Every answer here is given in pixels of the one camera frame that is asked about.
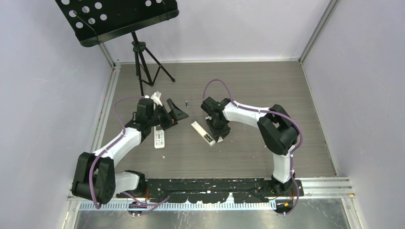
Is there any white air conditioner remote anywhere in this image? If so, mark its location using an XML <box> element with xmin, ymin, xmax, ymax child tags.
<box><xmin>154</xmin><ymin>125</ymin><xmax>165</xmax><ymax>149</ymax></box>

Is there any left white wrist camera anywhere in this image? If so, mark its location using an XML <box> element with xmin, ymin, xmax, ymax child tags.
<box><xmin>150</xmin><ymin>91</ymin><xmax>163</xmax><ymax>109</ymax></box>

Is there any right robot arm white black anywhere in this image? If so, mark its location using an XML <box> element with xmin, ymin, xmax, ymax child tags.
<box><xmin>201</xmin><ymin>97</ymin><xmax>299</xmax><ymax>196</ymax></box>

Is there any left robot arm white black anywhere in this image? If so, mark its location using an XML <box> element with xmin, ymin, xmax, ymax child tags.
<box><xmin>71</xmin><ymin>96</ymin><xmax>189</xmax><ymax>209</ymax></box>

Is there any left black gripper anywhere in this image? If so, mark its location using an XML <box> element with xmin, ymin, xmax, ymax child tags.
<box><xmin>148</xmin><ymin>99</ymin><xmax>188</xmax><ymax>131</ymax></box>

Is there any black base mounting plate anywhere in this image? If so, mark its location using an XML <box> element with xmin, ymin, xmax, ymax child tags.
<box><xmin>129</xmin><ymin>178</ymin><xmax>304</xmax><ymax>204</ymax></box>

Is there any long white remote control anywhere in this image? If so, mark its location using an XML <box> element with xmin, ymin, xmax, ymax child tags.
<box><xmin>191</xmin><ymin>121</ymin><xmax>216</xmax><ymax>146</ymax></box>

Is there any black music stand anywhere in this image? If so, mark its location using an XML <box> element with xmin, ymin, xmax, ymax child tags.
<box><xmin>56</xmin><ymin>0</ymin><xmax>179</xmax><ymax>86</ymax></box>

